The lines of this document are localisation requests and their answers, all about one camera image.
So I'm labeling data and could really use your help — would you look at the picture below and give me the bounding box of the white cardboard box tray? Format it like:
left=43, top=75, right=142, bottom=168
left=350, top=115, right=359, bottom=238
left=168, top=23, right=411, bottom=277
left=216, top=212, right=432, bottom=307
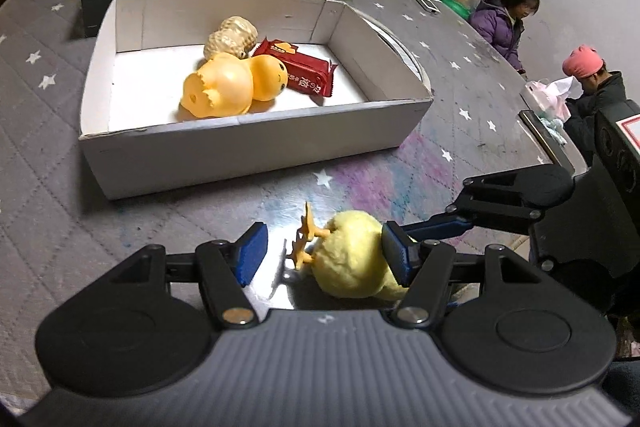
left=79, top=0, right=433, bottom=199

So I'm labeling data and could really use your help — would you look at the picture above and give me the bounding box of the person with pink hat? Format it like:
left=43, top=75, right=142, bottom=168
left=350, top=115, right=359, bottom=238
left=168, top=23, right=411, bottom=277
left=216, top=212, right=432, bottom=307
left=562, top=44, right=627, bottom=167

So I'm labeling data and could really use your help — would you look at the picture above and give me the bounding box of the round induction cooker inset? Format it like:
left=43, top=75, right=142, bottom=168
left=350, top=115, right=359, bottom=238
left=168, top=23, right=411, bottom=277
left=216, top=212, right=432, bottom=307
left=356, top=11, right=432, bottom=92

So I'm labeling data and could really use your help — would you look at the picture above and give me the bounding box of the grey star quilted table cover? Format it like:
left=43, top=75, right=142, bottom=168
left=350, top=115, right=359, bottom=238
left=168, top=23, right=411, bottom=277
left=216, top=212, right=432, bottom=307
left=1, top=0, right=547, bottom=411

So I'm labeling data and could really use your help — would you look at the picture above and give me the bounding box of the yellow plush chick toy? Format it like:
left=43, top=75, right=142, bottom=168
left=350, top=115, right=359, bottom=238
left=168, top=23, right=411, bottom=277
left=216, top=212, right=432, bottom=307
left=290, top=202, right=407, bottom=301

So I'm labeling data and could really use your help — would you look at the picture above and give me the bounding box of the red snack packet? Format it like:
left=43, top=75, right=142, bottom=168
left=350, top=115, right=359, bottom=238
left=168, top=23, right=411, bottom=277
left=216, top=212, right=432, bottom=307
left=253, top=39, right=337, bottom=98

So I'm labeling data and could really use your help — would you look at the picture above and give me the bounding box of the person in purple jacket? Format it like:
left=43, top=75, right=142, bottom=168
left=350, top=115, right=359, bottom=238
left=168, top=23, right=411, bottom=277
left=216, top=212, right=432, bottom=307
left=469, top=0, right=540, bottom=76

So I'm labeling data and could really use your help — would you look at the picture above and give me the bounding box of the yellow rubber duck toy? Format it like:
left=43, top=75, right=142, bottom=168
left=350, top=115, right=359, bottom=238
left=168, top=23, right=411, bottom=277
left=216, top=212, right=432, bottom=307
left=180, top=53, right=288, bottom=118

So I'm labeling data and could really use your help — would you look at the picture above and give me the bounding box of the tan peanut toy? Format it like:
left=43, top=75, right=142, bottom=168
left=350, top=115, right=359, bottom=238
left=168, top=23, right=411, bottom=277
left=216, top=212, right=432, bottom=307
left=204, top=16, right=258, bottom=60

